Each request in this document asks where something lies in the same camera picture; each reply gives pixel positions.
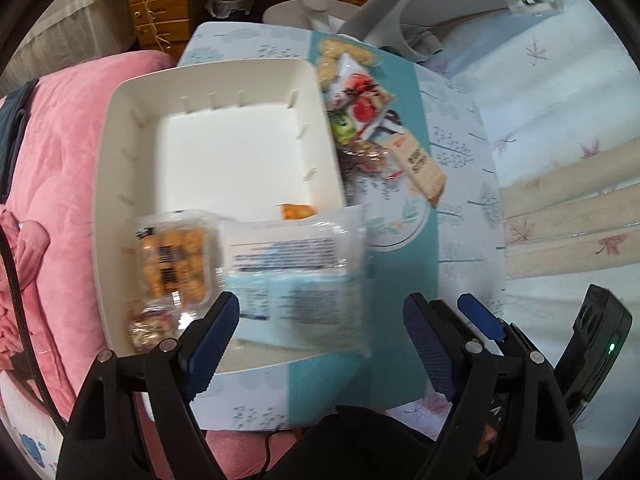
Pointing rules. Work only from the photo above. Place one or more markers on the white plastic storage bin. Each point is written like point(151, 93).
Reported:
point(230, 139)

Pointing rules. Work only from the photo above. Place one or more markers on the black waste bin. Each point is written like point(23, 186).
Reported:
point(223, 9)

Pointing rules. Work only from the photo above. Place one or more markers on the lace covered piano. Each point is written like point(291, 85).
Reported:
point(68, 33)

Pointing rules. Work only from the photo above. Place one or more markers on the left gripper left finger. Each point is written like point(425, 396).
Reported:
point(175, 371)

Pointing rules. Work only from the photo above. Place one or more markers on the red white date snack bag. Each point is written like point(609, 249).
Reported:
point(360, 95)

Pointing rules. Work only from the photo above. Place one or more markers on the blue snack packet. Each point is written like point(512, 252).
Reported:
point(296, 211)

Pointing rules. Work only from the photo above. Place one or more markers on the white blue wafer pack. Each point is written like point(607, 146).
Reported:
point(301, 284)

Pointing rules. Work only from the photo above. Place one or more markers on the navy folded garment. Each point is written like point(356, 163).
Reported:
point(14, 116)

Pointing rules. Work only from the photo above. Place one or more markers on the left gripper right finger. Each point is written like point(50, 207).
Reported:
point(461, 369)

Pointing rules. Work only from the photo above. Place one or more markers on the clear bag orange crackers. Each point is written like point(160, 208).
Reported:
point(177, 256)

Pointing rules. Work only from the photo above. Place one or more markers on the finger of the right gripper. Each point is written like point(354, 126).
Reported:
point(496, 335)

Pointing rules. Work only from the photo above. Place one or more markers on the green pastry packet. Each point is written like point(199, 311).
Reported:
point(342, 127)

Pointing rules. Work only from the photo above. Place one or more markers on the clear dark candy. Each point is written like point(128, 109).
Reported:
point(366, 156)

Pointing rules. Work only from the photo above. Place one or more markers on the pink bed blanket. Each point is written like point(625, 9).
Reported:
point(50, 317)

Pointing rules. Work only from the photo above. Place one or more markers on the rice cracker pack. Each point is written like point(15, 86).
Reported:
point(332, 47)
point(327, 69)

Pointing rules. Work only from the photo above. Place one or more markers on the oats protein bar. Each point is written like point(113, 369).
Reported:
point(411, 157)

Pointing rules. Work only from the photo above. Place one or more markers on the clear nut candy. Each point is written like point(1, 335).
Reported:
point(151, 326)

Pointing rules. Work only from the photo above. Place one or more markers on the floral white curtain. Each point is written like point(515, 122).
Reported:
point(551, 206)

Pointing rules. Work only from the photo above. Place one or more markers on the dark red snowflake packet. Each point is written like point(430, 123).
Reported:
point(389, 125)

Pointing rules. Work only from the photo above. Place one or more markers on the teal tree pattern tablecloth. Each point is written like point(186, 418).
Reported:
point(400, 239)

